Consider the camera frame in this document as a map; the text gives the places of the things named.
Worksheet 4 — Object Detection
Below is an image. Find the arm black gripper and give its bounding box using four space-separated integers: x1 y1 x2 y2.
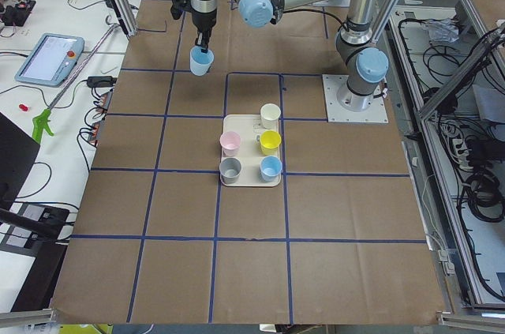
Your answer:
192 9 217 53

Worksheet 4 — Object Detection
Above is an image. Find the light blue cup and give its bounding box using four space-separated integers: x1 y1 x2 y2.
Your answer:
189 46 215 77

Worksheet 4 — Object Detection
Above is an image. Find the white cup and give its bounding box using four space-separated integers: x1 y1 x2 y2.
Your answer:
260 103 281 129

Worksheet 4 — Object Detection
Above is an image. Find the pink cup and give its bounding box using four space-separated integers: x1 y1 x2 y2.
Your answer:
219 131 241 156

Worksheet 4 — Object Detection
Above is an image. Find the yellow cup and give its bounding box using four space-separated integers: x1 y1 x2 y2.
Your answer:
259 130 282 156

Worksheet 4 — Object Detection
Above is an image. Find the grey cup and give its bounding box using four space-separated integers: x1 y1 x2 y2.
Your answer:
219 157 242 185

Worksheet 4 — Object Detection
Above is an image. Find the blue cup on tray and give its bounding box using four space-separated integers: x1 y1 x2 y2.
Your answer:
260 156 282 182

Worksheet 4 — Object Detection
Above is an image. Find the beige tray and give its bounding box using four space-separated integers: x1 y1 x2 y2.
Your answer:
220 114 282 187

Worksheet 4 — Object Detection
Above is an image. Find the teach pendant tablet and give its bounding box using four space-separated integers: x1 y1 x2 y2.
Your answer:
14 33 84 87

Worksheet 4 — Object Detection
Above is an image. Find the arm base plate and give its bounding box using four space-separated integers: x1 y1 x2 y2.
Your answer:
322 74 389 124

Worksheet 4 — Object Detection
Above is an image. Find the green handled reacher grabber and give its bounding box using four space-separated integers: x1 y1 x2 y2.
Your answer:
32 23 120 144

